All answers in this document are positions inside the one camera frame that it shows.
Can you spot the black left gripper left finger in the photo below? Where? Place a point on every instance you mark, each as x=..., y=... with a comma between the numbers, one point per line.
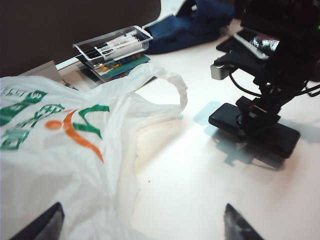
x=40, y=225

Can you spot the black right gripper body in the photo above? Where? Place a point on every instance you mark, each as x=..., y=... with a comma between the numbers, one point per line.
x=275, y=75

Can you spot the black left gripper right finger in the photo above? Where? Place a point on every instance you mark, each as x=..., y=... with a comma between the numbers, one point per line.
x=238, y=225

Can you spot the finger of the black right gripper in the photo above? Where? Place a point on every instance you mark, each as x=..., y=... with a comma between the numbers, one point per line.
x=271, y=117
x=248, y=112

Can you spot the white printed plastic bag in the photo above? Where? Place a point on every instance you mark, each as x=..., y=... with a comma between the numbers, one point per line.
x=62, y=170

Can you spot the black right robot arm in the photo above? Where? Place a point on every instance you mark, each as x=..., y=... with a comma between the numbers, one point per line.
x=287, y=20

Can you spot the black flat mat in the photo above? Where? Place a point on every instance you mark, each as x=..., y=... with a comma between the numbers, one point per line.
x=225, y=45

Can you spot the flat blue rubber slipper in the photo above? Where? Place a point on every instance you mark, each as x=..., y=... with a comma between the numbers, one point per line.
x=175, y=37

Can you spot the stacked colourful box tray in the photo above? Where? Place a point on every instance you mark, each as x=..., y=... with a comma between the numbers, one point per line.
x=125, y=67

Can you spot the white black marker pen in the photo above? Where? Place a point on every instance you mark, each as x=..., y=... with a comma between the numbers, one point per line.
x=125, y=48
x=117, y=41

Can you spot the clear plastic marker box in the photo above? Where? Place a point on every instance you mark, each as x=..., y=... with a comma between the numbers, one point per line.
x=92, y=50

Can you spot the brown desk partition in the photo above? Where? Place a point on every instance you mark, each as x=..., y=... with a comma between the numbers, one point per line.
x=50, y=30

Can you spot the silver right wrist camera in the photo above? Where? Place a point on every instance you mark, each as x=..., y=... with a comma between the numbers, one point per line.
x=220, y=71

